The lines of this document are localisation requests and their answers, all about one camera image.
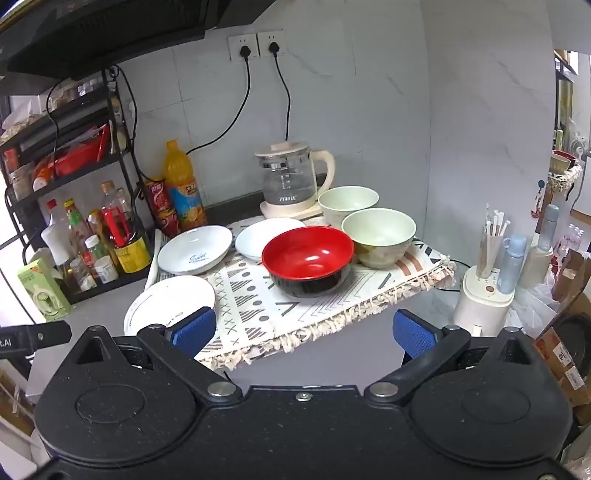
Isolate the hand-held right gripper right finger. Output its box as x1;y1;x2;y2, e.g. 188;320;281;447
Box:
364;308;537;409

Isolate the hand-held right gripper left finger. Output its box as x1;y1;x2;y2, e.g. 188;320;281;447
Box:
74;306;244;408

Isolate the white plate blue rim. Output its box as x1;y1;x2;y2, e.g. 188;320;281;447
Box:
235;218;306;261

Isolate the white plate ringed rim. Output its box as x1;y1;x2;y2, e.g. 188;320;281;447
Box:
124;275;216;337

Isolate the green cardboard box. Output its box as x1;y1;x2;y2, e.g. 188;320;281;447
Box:
17;258;72;323

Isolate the white utensil holder appliance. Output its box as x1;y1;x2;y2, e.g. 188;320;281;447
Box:
453;265;515;337

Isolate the white plate script print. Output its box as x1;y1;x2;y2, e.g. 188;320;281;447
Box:
157;224;233;276

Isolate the patterned fringed cloth mat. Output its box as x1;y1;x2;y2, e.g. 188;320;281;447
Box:
143;215;458;370

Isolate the large white cap bottle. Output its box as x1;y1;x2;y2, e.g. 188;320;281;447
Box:
41;225;77;278

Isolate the small white jar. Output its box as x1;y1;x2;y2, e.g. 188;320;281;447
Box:
95;256;120;283

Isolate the dark sauce bottle yellow label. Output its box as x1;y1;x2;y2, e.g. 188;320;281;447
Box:
100;205;153;274

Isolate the pale green bowl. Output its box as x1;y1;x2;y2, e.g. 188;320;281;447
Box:
318;186;380;229
341;209;416;269

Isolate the beige cup of white straws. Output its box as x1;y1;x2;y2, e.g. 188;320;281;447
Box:
475;203;511;280

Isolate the bottle with yellow cap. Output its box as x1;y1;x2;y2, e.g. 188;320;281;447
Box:
64;198;95;252

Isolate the small pale blue bottle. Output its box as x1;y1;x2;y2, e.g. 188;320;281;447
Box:
499;233;528;294

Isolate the clear bottle red cap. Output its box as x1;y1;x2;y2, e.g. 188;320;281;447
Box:
44;199;70;232

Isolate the orange juice bottle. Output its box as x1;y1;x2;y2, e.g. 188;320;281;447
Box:
164;140;208;232

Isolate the red and black bowl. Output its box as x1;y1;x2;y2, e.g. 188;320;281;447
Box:
261;226;355;298

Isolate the printed cardboard box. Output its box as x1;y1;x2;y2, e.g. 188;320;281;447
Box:
533;314;591;425

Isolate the cream kettle base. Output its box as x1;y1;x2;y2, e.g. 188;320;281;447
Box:
259;198;326;221

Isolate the clear bottle tan cap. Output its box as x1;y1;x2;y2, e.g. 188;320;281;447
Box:
99;181;134;217

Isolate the black metal kitchen rack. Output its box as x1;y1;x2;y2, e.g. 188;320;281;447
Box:
0;67;155;305

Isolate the brown cardboard flap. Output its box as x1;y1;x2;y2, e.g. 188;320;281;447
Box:
551;249;591;305

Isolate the tall pale blue bottle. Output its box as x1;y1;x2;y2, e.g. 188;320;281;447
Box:
538;204;560;252

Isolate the red food packet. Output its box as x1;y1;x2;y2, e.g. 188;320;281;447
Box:
34;124;112;178

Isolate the red bowl on shelf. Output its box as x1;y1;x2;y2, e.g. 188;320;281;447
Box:
549;150;578;175

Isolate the black range hood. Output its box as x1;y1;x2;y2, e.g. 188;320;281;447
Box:
0;0;232;81

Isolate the thin black appliance cable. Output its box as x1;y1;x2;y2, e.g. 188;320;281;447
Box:
413;237;472;291

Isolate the glass kettle cream handle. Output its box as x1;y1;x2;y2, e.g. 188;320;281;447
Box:
254;141;335;209

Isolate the white wall socket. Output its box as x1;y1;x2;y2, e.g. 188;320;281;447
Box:
228;34;259;62
257;31;284;58

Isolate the black kettle plug and cable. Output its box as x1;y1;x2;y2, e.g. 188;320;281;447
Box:
268;41;293;144

